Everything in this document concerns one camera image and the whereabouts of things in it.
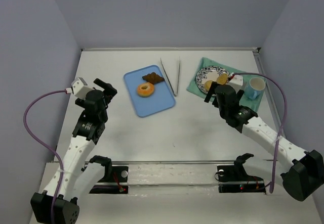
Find round yellow bun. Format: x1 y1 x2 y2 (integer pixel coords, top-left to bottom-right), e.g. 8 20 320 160
204 80 213 92

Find oval seeded bread roll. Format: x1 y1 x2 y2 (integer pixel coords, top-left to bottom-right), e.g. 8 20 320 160
216 73 228 85

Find metal kitchen tongs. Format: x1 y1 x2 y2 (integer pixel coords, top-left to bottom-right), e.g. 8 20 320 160
160 57 181 97

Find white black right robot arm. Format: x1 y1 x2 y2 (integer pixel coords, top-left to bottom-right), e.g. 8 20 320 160
205 82 323 201

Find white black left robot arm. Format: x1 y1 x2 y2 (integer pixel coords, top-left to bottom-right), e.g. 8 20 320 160
30 77 117 223

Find blue floral plate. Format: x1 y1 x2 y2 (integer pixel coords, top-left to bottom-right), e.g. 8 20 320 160
195 66 229 94

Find green cloth mat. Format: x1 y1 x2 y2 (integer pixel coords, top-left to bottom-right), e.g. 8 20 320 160
187 57 263 112

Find light blue mug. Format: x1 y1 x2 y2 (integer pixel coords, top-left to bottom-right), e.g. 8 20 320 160
244 77 266 100

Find orange glazed donut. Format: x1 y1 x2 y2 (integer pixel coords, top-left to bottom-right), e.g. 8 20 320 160
137 82 155 97

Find dark brown croissant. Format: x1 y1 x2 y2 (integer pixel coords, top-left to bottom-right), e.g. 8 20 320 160
142 72 165 85

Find blue plastic tray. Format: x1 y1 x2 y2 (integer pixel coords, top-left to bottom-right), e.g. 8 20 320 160
124 65 176 117

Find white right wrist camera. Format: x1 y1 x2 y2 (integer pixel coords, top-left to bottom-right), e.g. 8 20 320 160
228 75 244 92

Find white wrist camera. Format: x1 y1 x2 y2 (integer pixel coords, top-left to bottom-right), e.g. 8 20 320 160
228 75 244 92
71 77 93 100

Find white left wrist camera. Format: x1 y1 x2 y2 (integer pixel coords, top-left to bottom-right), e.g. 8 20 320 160
71 77 93 100

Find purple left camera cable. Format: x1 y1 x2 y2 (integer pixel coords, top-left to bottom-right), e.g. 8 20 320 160
23 88 73 223

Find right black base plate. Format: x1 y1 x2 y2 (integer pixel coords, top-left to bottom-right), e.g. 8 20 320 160
214 165 266 193

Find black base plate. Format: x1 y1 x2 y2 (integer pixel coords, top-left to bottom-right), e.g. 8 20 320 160
90 166 129 194
214 165 266 193

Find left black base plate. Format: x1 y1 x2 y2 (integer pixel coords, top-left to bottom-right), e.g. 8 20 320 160
90 166 129 194

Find aluminium front rail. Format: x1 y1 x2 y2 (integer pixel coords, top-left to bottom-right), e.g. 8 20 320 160
83 159 238 165

